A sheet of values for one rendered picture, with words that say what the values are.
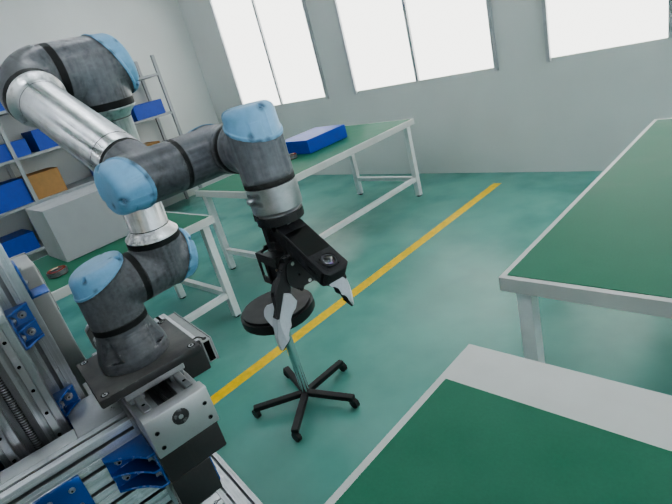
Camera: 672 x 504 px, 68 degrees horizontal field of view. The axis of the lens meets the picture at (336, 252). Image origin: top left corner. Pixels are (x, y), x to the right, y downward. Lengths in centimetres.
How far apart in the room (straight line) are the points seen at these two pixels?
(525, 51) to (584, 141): 93
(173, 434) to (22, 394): 34
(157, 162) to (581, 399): 96
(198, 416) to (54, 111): 63
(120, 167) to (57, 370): 73
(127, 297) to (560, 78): 421
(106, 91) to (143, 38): 690
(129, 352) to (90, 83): 53
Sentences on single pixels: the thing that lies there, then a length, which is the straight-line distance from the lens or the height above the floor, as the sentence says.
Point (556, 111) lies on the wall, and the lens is 488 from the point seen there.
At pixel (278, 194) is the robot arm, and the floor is 138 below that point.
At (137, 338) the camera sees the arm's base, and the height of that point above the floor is 110.
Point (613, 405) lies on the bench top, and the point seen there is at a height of 75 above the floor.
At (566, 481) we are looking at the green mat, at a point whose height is 75.
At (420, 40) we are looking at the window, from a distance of 537.
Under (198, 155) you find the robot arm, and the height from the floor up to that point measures 146.
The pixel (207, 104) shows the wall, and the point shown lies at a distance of 823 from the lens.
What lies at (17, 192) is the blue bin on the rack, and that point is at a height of 94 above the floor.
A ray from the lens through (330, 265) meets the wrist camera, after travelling 67.
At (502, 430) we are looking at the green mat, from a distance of 114.
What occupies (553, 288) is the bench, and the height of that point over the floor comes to 74.
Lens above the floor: 155
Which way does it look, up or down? 22 degrees down
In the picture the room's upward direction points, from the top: 15 degrees counter-clockwise
